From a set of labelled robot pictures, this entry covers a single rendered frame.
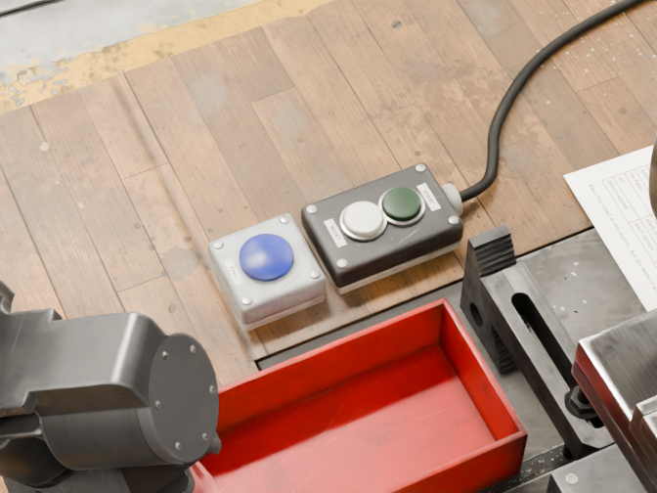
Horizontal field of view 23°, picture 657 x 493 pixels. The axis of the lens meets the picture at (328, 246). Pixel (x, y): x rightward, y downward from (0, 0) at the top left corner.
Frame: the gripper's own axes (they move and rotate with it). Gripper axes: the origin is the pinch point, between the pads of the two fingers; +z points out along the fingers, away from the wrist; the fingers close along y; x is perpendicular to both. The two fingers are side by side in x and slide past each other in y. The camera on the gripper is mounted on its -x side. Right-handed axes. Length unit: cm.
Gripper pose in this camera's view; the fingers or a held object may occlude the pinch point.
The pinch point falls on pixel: (204, 486)
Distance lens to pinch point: 89.5
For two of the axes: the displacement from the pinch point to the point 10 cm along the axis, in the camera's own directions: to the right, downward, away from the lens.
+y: 7.7, -6.0, -2.0
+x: -4.3, -7.3, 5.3
